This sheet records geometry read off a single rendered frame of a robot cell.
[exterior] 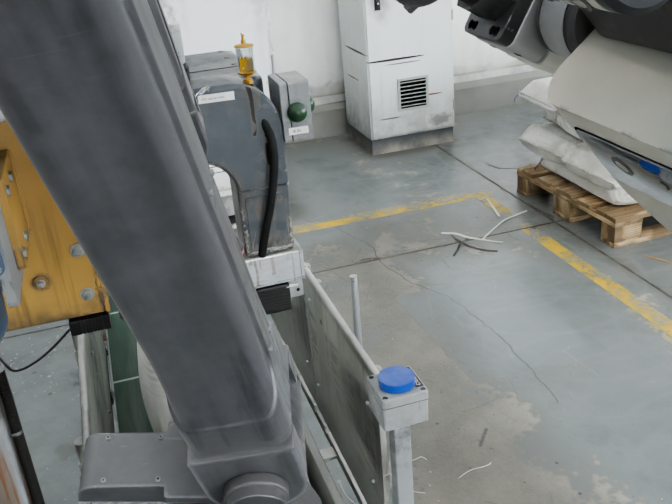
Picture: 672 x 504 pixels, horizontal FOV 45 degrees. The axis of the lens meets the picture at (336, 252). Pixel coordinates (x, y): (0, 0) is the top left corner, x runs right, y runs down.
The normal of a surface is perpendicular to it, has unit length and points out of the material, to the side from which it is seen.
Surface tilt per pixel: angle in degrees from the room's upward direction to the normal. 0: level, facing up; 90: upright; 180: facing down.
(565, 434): 0
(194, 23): 90
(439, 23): 90
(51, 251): 90
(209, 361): 109
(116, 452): 25
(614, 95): 40
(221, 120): 90
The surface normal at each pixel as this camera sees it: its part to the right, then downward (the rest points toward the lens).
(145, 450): 0.12, -0.68
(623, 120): -0.67, -0.57
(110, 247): 0.04, 0.74
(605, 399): -0.08, -0.90
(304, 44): 0.30, 0.38
